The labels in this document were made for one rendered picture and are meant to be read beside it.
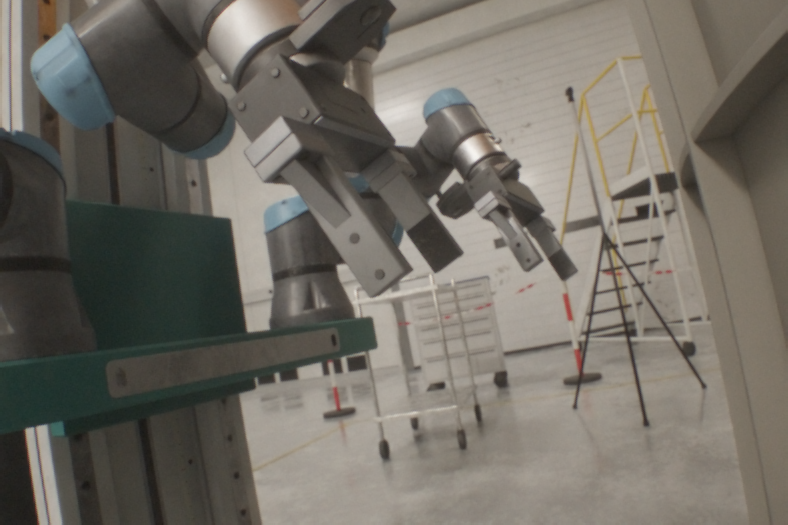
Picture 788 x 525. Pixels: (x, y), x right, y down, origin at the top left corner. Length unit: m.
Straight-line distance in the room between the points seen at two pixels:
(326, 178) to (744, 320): 0.28
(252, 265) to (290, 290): 8.85
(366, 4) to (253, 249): 9.43
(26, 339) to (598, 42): 8.23
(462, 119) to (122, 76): 0.52
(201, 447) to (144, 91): 0.65
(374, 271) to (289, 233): 0.65
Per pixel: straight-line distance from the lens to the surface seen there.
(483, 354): 4.85
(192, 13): 0.44
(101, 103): 0.46
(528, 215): 0.81
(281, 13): 0.40
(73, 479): 0.82
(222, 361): 0.70
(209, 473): 0.97
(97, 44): 0.45
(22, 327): 0.58
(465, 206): 0.83
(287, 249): 0.94
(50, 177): 0.65
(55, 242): 0.63
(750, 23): 0.35
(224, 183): 10.34
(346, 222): 0.30
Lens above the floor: 0.70
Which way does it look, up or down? 8 degrees up
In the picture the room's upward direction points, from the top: 11 degrees counter-clockwise
